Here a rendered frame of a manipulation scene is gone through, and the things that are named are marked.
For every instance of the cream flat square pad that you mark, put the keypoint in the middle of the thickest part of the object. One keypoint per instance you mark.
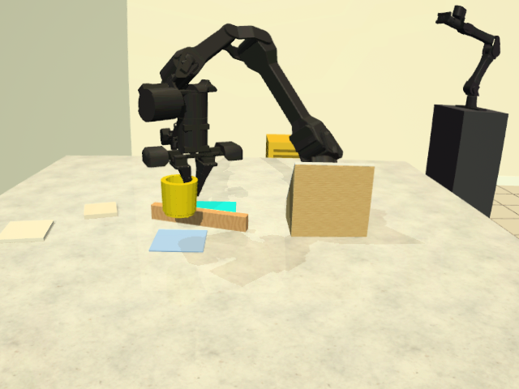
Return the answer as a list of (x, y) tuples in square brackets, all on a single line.
[(26, 231)]

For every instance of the orange wooden bar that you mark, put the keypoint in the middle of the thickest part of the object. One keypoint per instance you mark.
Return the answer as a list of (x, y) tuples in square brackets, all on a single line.
[(206, 217)]

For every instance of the yellow cup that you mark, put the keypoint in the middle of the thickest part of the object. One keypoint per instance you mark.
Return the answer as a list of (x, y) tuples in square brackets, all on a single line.
[(178, 198)]

